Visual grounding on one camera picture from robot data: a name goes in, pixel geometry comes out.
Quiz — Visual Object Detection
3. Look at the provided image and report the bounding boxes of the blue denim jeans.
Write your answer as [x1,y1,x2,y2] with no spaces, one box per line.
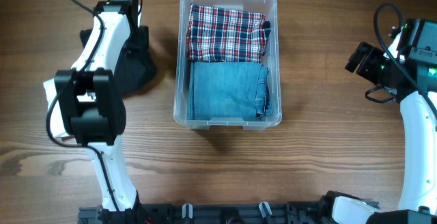
[187,62,272,122]

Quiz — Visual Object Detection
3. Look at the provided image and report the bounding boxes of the red blue plaid cloth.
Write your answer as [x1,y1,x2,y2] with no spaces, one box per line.
[186,4,272,63]

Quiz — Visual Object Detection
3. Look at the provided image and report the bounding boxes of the black garment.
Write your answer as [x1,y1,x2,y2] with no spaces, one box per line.
[79,25,158,96]

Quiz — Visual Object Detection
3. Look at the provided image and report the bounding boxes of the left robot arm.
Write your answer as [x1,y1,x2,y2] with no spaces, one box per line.
[45,0,142,214]

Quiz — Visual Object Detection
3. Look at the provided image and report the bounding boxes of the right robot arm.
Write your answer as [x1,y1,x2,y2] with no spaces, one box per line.
[318,19,436,223]

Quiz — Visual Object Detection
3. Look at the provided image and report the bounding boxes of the clear plastic storage container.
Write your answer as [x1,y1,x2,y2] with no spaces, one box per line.
[173,0,282,130]

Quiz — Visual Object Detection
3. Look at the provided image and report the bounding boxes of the white printed folded t-shirt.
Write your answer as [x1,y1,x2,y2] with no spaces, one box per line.
[42,79,72,140]

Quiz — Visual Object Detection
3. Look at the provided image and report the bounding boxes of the right black cable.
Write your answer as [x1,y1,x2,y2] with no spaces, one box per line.
[364,2,437,122]

